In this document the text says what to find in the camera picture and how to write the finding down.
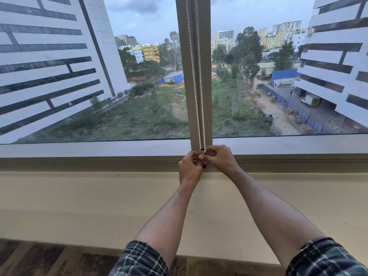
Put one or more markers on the person's left hand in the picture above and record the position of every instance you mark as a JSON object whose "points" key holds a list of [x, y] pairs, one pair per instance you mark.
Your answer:
{"points": [[188, 169]]}

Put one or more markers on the person's right thumb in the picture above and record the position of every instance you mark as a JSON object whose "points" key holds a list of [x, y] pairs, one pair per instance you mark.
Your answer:
{"points": [[211, 149]]}

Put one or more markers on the person's left forearm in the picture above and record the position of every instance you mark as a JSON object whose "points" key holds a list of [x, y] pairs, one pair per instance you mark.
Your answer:
{"points": [[168, 218]]}

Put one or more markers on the person's right hand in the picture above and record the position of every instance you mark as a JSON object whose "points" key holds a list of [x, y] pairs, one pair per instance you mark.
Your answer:
{"points": [[222, 159]]}

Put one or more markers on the person's left fingers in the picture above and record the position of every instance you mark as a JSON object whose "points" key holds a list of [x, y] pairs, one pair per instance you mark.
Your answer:
{"points": [[198, 159]]}

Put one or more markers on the grey window frame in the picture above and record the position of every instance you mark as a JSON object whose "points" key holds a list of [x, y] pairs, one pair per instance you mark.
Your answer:
{"points": [[184, 146]]}

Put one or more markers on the person's right forearm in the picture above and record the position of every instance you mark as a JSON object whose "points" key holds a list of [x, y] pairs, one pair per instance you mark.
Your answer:
{"points": [[276, 215]]}

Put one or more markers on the beige window sill ledge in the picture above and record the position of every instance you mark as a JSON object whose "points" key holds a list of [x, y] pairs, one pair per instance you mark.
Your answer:
{"points": [[86, 204]]}

